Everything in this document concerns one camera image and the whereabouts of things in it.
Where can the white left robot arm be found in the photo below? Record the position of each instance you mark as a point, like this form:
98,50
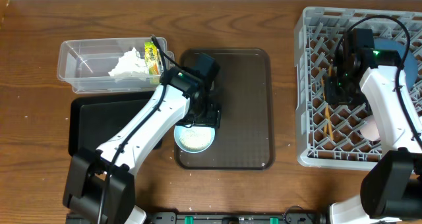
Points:
101,184

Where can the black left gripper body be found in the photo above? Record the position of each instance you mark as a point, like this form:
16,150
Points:
204,114

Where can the brown serving tray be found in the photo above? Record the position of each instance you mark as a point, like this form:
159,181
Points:
245,138

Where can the pile of white rice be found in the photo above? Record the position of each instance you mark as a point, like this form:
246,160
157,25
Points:
196,138

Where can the black plastic tray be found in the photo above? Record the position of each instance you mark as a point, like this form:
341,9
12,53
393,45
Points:
94,120

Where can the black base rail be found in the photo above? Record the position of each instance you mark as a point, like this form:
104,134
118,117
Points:
293,215

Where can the white tissue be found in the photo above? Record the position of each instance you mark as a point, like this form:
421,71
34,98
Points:
130,64

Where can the blue plate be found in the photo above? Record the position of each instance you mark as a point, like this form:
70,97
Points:
410,65

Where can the clear plastic waste bin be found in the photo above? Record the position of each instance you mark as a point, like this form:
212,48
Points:
89,66

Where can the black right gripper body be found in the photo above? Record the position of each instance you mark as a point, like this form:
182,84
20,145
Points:
344,91

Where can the grey dishwasher rack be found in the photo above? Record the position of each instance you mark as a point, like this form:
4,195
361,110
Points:
319,36

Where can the green yellow snack wrapper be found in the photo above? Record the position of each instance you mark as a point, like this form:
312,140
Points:
153,62

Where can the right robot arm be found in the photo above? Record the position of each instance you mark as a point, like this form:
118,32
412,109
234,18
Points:
388,193

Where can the wooden chopstick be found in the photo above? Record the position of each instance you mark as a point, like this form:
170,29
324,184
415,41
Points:
324,118
330,126

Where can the light blue small bowl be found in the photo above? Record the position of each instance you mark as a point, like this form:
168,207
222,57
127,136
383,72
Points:
177,133

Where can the pink cup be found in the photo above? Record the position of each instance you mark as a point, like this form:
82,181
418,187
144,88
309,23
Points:
369,130

